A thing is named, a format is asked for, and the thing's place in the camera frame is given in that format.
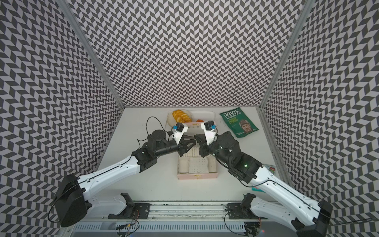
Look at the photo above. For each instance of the pink jewelry box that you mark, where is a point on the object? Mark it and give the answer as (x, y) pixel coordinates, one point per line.
(192, 166)

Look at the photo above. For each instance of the metal base rail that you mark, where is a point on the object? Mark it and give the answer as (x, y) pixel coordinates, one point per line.
(180, 219)

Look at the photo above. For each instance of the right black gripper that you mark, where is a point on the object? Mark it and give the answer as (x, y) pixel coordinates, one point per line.
(200, 138)

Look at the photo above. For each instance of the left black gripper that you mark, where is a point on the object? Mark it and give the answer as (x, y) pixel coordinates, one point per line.
(183, 144)

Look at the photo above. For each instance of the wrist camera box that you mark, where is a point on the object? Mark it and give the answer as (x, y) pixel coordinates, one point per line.
(178, 131)
(209, 129)

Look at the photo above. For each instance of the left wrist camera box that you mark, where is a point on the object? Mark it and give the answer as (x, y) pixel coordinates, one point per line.
(178, 131)

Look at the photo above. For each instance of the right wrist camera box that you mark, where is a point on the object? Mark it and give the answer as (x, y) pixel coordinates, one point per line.
(209, 129)

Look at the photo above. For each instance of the teal candy packet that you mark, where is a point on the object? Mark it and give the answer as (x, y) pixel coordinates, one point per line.
(264, 177)

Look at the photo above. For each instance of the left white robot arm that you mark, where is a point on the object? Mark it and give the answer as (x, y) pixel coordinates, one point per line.
(71, 200)

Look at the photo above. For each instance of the white rectangular tray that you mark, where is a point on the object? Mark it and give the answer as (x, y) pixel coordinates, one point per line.
(204, 115)

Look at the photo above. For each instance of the green crisps bag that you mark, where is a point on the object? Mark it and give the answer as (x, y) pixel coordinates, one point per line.
(238, 122)

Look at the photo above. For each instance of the yellow braided bread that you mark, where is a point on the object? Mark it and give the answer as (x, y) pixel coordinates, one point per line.
(181, 117)

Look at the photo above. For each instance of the cream round plate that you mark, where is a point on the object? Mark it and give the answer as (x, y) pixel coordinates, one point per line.
(172, 122)

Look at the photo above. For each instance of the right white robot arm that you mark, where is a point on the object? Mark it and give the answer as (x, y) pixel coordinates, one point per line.
(301, 214)

